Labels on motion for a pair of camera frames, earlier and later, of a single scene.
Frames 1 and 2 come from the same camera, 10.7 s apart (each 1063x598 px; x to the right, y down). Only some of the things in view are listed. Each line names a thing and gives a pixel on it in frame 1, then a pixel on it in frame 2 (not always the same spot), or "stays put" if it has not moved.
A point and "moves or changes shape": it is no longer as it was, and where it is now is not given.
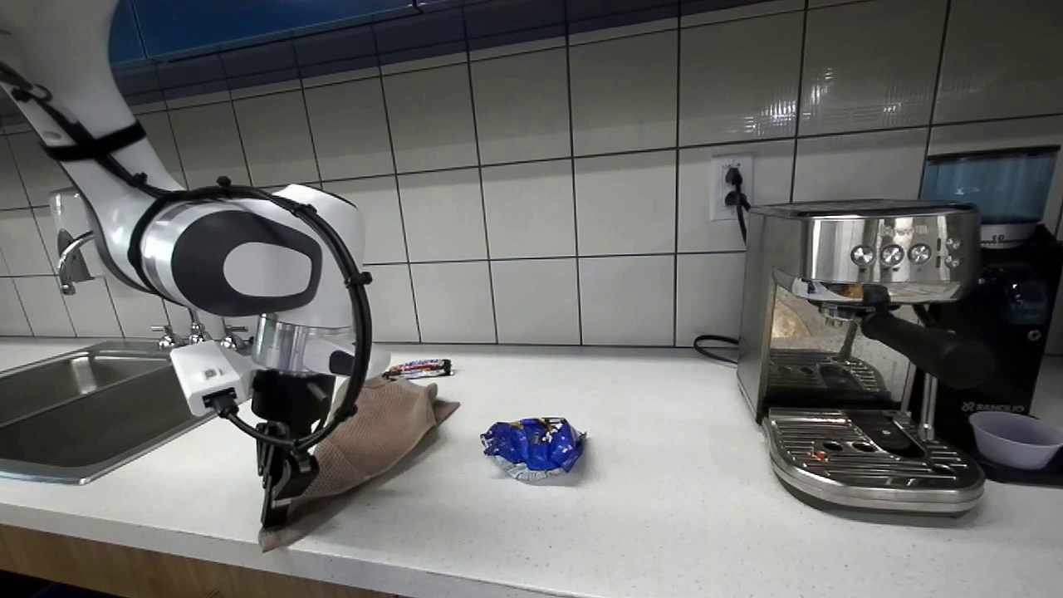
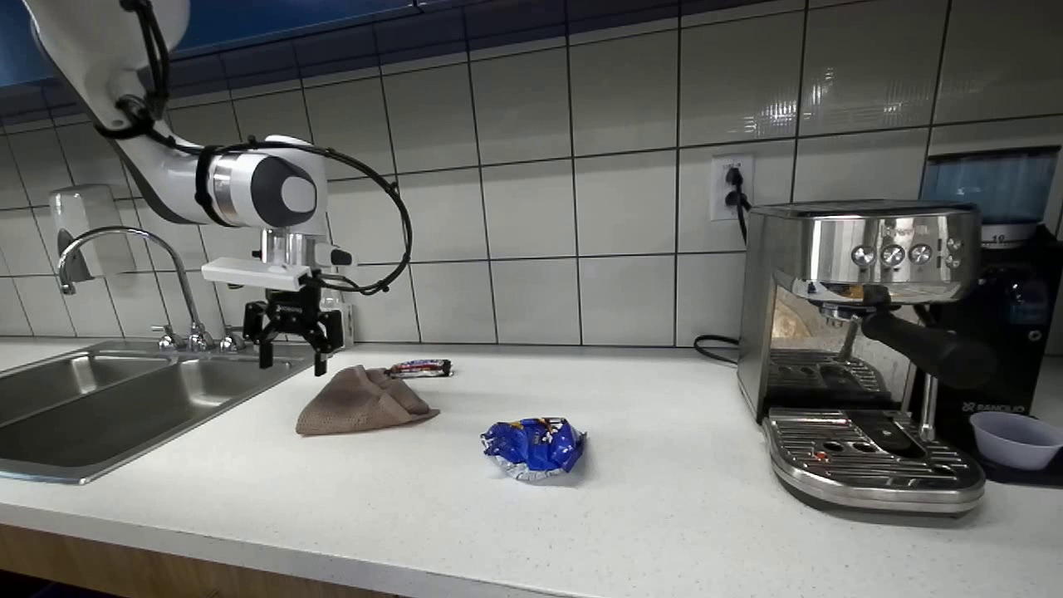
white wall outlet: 719,182 stays put
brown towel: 378,434 moves or changes shape
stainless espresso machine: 842,357 stays put
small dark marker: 417,366 stays put
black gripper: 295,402 -> 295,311
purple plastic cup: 1016,439 stays put
